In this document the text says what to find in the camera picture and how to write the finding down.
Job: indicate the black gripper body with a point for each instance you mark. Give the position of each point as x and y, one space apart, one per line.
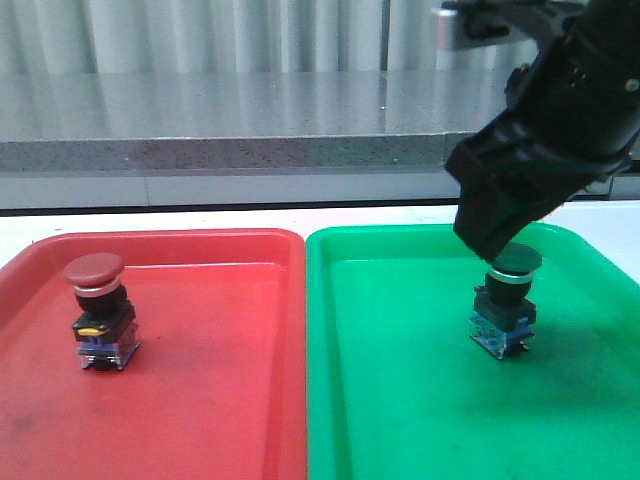
577 109

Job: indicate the green mushroom push button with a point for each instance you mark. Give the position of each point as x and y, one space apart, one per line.
502 318

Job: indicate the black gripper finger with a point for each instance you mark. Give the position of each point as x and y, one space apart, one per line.
510 175

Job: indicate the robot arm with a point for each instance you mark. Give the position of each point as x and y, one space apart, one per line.
495 25

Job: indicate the grey stone counter slab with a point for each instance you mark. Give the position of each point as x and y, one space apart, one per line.
204 121

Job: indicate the red mushroom push button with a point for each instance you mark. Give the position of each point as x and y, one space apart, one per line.
106 332

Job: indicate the green plastic tray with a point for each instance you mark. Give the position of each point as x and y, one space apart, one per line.
397 389

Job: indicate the red plastic tray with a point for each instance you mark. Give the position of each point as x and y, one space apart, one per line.
216 389

